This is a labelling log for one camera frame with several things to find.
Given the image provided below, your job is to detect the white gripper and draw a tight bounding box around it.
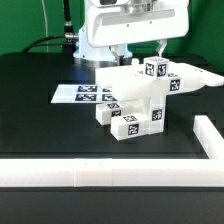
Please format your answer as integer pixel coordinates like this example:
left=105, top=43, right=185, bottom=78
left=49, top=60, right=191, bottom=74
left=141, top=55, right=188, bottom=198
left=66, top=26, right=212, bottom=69
left=85, top=0, right=189, bottom=66

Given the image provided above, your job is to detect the white tagged cube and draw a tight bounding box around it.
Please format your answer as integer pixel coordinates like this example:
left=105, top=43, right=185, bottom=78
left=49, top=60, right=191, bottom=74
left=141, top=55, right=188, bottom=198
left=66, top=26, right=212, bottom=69
left=143, top=56, right=169, bottom=78

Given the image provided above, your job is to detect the white chair back frame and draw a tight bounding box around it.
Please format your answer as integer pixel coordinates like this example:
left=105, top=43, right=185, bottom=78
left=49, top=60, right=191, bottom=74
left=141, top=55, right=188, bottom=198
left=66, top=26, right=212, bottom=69
left=95, top=62, right=224, bottom=101

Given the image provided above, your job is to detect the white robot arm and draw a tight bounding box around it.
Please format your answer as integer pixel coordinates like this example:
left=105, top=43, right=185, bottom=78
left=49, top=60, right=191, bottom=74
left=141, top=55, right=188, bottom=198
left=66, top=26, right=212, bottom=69
left=73, top=0, right=190, bottom=68

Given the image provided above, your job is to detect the white fiducial marker plate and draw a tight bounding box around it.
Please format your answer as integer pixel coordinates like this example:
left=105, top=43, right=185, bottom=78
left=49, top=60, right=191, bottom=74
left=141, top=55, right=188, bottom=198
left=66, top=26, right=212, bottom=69
left=51, top=84, right=116, bottom=104

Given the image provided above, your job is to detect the white U-shaped fence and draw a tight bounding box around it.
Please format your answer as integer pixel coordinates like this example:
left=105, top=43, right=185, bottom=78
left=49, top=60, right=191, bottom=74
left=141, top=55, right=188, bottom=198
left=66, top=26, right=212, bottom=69
left=0, top=115, right=224, bottom=187

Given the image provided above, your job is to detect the black cable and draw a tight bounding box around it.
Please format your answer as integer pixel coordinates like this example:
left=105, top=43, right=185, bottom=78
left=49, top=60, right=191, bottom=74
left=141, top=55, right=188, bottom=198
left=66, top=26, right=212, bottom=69
left=21, top=0, right=80, bottom=54

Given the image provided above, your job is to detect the white thin cable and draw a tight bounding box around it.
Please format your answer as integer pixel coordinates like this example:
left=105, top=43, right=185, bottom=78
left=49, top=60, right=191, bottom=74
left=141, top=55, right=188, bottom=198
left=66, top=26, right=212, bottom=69
left=41, top=0, right=50, bottom=54

